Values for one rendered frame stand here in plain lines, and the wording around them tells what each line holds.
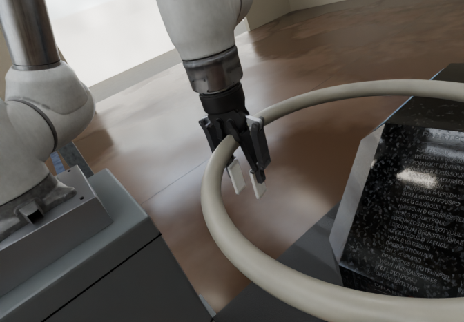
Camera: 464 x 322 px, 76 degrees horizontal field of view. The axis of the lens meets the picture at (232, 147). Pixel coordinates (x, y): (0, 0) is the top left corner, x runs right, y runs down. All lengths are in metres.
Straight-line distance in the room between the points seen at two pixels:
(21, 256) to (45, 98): 0.35
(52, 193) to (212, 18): 0.53
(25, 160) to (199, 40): 0.47
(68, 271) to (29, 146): 0.27
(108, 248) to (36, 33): 0.50
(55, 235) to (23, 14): 0.47
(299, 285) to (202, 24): 0.34
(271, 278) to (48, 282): 0.50
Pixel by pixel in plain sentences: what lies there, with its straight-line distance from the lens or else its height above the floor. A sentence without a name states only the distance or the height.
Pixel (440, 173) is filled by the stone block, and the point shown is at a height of 0.75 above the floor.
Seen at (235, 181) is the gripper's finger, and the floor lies 0.82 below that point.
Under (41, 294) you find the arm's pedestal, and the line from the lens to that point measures 0.71.
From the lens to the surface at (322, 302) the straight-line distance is 0.29.
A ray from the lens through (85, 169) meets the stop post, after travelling 1.78.
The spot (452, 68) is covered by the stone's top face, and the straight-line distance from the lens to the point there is 0.96.
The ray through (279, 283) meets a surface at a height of 0.92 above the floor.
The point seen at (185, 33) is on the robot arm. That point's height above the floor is 1.12.
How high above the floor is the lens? 1.16
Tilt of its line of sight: 27 degrees down
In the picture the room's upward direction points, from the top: 21 degrees counter-clockwise
